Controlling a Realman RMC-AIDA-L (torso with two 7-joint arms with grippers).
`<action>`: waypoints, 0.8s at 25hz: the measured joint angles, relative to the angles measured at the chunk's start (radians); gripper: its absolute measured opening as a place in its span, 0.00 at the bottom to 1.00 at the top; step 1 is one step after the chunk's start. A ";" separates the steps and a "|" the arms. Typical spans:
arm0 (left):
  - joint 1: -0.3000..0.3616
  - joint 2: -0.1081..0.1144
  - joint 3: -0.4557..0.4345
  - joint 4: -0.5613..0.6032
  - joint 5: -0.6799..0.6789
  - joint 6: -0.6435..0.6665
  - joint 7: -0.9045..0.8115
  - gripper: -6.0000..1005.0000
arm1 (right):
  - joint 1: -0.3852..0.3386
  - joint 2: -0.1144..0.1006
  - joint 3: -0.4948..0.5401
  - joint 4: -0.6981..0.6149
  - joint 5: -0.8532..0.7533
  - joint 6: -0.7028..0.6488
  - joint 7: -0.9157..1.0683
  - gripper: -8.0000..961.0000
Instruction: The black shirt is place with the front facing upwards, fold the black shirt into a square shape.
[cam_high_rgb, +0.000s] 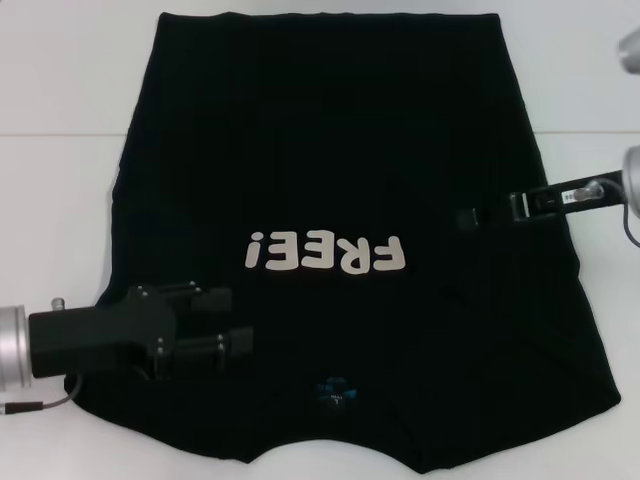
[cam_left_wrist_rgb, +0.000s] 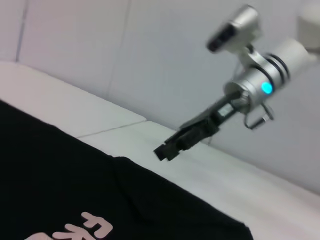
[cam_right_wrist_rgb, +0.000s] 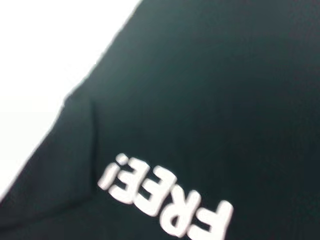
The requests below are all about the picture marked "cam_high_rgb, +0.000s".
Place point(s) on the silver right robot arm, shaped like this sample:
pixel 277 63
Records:
pixel 632 175

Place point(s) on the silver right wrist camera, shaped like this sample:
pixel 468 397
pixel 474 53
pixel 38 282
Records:
pixel 631 52

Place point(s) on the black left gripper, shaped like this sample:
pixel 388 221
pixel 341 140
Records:
pixel 100 335

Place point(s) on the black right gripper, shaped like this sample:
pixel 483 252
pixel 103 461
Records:
pixel 555 197

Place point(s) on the black shirt with FREE print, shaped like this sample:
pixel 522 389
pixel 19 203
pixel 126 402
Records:
pixel 320 150

